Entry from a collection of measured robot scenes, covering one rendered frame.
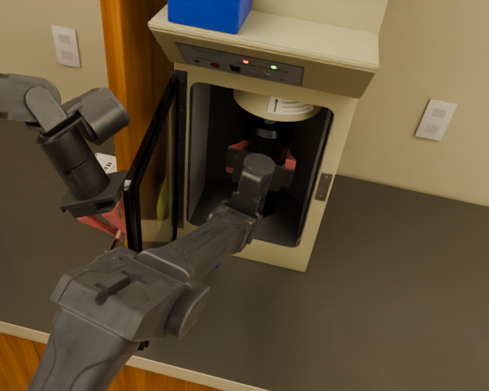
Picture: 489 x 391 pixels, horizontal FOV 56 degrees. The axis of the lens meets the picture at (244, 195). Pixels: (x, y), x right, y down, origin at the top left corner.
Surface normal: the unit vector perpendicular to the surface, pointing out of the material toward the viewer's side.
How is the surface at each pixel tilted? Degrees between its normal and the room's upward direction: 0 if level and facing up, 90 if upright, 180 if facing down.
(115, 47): 90
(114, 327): 33
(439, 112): 90
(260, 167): 5
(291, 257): 90
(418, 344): 0
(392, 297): 0
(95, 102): 63
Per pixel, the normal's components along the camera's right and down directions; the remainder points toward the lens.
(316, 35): 0.11, -0.74
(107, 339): -0.04, -0.29
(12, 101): 0.64, 0.16
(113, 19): -0.21, 0.63
